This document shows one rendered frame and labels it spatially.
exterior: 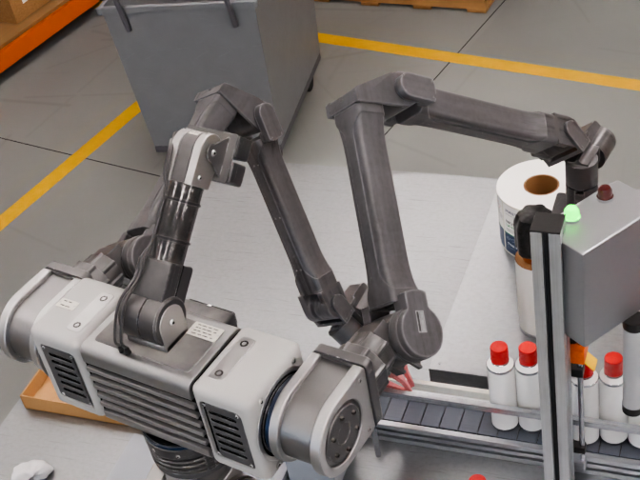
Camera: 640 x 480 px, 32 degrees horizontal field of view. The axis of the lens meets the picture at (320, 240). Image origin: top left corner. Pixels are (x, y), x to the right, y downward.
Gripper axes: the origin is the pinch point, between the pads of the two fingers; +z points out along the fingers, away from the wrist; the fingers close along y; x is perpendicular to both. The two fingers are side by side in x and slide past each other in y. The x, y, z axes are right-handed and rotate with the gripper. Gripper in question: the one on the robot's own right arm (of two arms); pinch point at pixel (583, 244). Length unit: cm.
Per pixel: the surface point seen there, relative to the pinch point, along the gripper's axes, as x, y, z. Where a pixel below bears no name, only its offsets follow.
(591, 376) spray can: 20.4, -4.7, 13.5
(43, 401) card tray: 32, 112, 32
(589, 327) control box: 36.2, -7.0, -14.6
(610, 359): 19.1, -7.9, 9.8
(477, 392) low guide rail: 16.1, 18.2, 27.2
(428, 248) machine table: -36, 43, 37
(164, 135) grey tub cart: -161, 194, 103
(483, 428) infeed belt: 22.0, 15.9, 30.4
